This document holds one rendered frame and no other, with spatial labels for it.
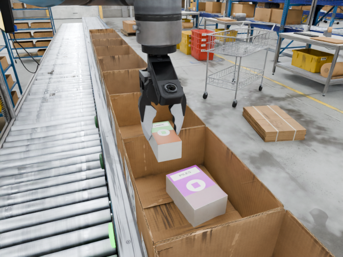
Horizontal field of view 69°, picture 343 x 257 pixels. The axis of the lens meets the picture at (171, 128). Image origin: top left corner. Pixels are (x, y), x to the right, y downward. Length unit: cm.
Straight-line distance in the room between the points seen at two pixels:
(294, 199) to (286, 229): 167
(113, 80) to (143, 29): 106
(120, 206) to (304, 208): 169
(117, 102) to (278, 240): 83
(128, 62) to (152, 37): 144
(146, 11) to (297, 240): 53
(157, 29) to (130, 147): 43
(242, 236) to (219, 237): 6
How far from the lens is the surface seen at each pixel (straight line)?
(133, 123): 122
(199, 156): 92
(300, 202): 228
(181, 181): 76
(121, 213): 77
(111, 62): 191
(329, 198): 243
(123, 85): 155
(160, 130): 59
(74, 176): 118
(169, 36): 49
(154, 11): 48
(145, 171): 88
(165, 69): 50
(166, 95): 45
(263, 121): 310
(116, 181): 88
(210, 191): 73
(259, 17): 738
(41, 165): 131
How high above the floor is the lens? 145
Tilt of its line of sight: 29 degrees down
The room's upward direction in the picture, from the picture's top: straight up
